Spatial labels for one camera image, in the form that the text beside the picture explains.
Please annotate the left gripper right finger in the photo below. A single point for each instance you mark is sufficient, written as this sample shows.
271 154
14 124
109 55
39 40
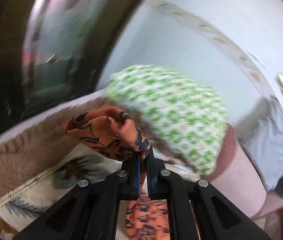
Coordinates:
197 210

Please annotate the stained glass wooden door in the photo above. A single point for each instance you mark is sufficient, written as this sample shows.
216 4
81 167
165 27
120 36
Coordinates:
53 51

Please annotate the pink bolster cushion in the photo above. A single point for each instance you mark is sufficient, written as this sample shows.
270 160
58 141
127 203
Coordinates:
236 178

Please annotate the green white patterned pillow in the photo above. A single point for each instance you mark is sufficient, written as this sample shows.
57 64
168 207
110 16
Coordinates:
188 116

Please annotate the beige leaf pattern blanket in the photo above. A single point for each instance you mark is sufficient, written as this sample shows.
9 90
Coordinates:
41 163

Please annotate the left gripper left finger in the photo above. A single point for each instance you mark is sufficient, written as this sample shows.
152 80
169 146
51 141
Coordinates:
88 211

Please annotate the orange black floral blouse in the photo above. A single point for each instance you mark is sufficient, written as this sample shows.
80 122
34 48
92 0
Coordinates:
112 133

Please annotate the grey pillow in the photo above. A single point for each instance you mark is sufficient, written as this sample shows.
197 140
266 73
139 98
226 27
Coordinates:
260 134

